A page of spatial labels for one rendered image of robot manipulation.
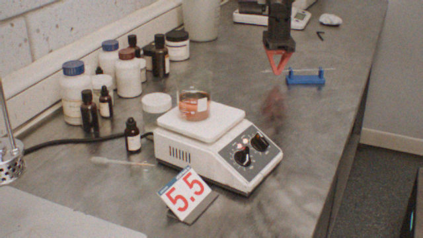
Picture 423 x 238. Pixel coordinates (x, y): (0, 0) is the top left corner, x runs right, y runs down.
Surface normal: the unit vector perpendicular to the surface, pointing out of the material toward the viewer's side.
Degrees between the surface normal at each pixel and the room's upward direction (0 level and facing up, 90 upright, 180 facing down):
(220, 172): 90
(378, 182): 0
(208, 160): 90
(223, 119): 0
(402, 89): 90
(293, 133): 0
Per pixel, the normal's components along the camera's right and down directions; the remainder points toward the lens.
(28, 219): 0.00, -0.88
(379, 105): -0.40, 0.44
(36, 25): 0.91, 0.19
